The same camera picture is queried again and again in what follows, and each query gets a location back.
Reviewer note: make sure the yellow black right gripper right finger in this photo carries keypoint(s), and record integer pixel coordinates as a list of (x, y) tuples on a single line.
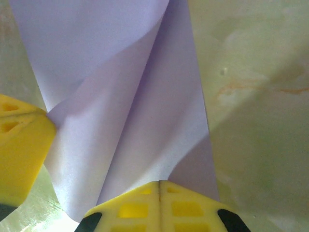
[(193, 212)]

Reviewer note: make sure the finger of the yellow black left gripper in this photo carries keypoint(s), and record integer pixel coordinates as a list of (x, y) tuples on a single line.
[(21, 154), (14, 107)]

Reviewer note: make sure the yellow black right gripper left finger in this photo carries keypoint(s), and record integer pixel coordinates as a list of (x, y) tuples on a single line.
[(130, 207)]

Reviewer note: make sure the lavender cloth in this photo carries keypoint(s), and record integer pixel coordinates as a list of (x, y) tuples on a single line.
[(108, 108)]

